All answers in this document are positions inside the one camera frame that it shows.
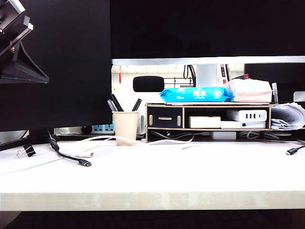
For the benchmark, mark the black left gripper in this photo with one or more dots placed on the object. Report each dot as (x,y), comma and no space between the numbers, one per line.
(12,31)

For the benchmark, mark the black marker pen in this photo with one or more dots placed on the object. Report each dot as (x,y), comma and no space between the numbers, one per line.
(117,103)

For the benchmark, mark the beige paper cup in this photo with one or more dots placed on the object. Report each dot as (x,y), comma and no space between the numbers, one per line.
(126,128)

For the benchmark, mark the large black monitor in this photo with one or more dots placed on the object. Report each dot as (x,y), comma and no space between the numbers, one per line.
(71,95)

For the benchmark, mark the black monitor stand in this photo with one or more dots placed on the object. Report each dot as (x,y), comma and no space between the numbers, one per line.
(38,137)

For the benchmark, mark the black binder clip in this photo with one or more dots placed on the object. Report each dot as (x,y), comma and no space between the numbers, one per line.
(29,151)

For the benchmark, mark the black round plug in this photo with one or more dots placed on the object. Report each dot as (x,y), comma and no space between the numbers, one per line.
(86,129)

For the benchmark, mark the transparent gel pen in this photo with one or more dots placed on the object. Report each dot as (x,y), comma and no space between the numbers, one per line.
(111,106)

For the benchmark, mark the red hanging tassel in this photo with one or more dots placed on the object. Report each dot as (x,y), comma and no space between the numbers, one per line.
(119,76)

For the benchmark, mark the black chair headrest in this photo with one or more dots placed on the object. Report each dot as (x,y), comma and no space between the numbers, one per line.
(147,84)

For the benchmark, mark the white translucent box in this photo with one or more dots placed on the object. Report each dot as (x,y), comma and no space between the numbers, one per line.
(142,124)

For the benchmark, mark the black organizer drawer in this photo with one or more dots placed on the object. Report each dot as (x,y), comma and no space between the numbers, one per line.
(164,112)

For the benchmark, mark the wooden desk organizer shelf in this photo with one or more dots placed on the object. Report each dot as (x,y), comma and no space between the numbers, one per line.
(183,118)

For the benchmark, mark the blue wet wipes pack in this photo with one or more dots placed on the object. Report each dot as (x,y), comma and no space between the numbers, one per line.
(197,94)

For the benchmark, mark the light grey stand column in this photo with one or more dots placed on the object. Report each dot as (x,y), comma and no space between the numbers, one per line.
(206,75)

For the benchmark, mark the black monitor silver bezel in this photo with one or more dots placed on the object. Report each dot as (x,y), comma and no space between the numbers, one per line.
(202,28)

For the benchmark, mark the beige cardboard box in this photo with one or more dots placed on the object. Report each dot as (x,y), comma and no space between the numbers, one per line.
(203,122)

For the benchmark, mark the red white sign strip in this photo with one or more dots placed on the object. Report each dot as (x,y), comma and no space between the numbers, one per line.
(222,74)

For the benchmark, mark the white power adapter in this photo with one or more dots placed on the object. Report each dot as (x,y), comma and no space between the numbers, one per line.
(223,135)

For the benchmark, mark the flat white box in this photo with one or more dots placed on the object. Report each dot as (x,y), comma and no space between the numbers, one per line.
(233,124)

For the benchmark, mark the small red box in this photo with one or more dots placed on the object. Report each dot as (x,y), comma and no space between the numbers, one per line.
(243,76)

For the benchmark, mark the pink tissue pack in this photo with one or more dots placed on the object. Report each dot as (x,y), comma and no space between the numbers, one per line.
(250,93)

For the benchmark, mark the white multiport charger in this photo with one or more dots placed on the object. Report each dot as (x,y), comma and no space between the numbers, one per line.
(247,116)

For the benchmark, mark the clear capped pen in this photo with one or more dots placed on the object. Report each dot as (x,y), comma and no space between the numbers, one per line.
(274,93)

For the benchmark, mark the folded printed papers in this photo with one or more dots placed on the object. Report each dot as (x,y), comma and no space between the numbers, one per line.
(286,117)

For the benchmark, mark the silver monitor stand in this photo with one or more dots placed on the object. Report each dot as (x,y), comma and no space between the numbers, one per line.
(299,96)

